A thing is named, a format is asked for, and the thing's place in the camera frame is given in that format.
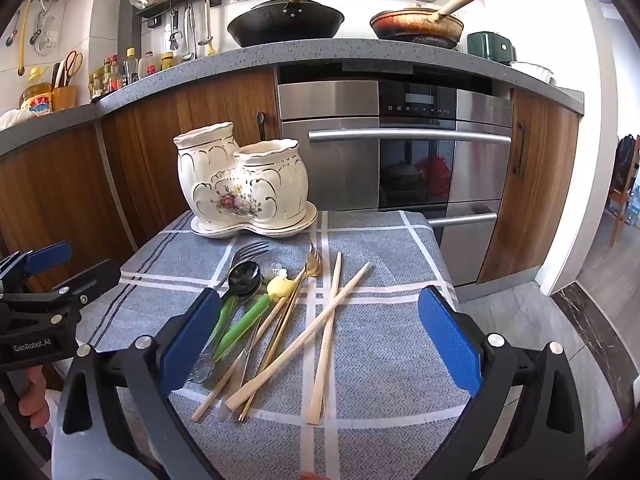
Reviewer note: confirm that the brown frying pan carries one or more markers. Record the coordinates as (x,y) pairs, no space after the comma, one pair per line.
(415,25)

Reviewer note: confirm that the black backpack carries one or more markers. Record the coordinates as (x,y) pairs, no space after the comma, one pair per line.
(625,160)

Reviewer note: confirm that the stainless steel built-in oven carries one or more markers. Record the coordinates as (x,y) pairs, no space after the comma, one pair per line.
(340,160)

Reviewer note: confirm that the white cloth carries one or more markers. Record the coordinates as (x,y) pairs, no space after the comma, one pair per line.
(11,120)

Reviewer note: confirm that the white bowl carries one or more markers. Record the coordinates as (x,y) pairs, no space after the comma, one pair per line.
(532,72)

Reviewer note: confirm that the row of condiment bottles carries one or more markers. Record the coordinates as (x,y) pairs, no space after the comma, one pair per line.
(130,67)

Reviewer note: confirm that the silver hanging ladle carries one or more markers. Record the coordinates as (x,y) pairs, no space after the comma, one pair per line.
(188,35)

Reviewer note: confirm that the black wall shelf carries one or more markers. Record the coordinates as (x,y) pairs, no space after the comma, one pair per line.
(180,2)

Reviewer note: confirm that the black spoon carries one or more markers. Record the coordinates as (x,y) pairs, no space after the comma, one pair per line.
(245,277)

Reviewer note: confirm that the silver fork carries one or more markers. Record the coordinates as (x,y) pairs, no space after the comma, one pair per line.
(252,251)

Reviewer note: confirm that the yellow cooking oil bottle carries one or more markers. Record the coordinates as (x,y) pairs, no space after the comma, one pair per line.
(36,97)

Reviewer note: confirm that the blue-grey checked tablecloth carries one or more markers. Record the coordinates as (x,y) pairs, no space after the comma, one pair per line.
(380,340)

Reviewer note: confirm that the gold fork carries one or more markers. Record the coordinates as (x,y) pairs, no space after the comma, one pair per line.
(270,360)

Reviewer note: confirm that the green yellow tulip spoon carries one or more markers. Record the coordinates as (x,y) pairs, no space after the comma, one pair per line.
(240,327)

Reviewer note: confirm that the person's left hand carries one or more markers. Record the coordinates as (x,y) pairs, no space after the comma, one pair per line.
(32,397)

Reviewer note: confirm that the wooden chopstick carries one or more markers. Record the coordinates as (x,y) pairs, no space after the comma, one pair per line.
(300,337)
(316,385)
(215,390)
(327,385)

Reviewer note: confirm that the wooden base cabinet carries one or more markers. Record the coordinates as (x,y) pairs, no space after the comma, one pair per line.
(545,185)
(145,150)
(50,195)

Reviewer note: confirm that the white floral ceramic utensil holder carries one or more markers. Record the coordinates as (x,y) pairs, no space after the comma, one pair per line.
(250,180)

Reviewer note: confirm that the yellow spatula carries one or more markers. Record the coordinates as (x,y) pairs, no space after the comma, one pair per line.
(211,49)

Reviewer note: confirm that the wooden chair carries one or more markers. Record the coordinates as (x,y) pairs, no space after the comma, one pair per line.
(620,215)

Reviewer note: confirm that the stainless steel drawer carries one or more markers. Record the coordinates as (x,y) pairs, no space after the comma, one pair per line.
(465,245)

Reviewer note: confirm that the grey speckled countertop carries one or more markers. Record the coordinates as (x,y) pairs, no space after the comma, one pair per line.
(300,52)

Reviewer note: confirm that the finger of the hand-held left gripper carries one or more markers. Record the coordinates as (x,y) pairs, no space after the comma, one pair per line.
(95,275)
(47,256)

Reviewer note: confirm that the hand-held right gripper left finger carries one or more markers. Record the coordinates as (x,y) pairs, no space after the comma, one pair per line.
(190,345)

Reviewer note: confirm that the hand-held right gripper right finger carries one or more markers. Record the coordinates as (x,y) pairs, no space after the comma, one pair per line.
(450,345)

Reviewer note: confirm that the silver hanging slotted spoon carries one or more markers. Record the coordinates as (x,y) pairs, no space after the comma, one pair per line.
(204,25)

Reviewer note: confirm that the wooden knife block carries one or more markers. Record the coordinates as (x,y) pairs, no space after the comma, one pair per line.
(64,97)

